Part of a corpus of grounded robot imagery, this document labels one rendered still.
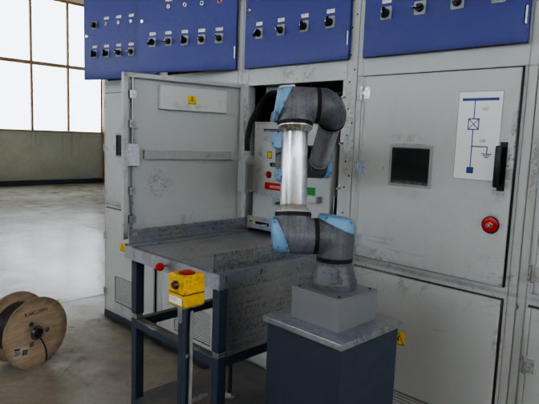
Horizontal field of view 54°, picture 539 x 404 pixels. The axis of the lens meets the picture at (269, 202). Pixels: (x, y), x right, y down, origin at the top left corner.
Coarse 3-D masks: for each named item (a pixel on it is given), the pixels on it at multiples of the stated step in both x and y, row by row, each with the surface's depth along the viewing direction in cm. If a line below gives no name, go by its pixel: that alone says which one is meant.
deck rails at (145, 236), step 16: (176, 224) 236; (192, 224) 243; (208, 224) 249; (224, 224) 256; (240, 224) 264; (128, 240) 220; (144, 240) 225; (160, 240) 231; (176, 240) 233; (224, 256) 184; (240, 256) 190; (256, 256) 196; (272, 256) 202; (288, 256) 209
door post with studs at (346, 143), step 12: (360, 0) 212; (348, 60) 218; (348, 72) 219; (348, 84) 219; (348, 96) 219; (348, 108) 220; (348, 120) 220; (348, 132) 221; (348, 144) 221; (348, 156) 221; (348, 168) 222; (348, 180) 222; (348, 192) 222; (348, 204) 223; (348, 216) 223
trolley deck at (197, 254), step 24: (192, 240) 236; (216, 240) 238; (240, 240) 240; (264, 240) 242; (144, 264) 212; (168, 264) 200; (192, 264) 193; (264, 264) 197; (288, 264) 204; (312, 264) 215; (216, 288) 181
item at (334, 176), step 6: (336, 144) 228; (336, 150) 229; (336, 156) 229; (336, 162) 230; (336, 168) 230; (336, 174) 231; (330, 180) 228; (336, 180) 231; (330, 186) 229; (336, 186) 232; (330, 192) 229; (336, 192) 232; (330, 198) 230; (330, 204) 230; (252, 210) 265
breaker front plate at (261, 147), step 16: (256, 128) 259; (272, 128) 251; (256, 144) 260; (256, 160) 260; (272, 160) 253; (256, 176) 261; (272, 176) 253; (320, 192) 233; (256, 208) 262; (272, 208) 255; (320, 208) 233
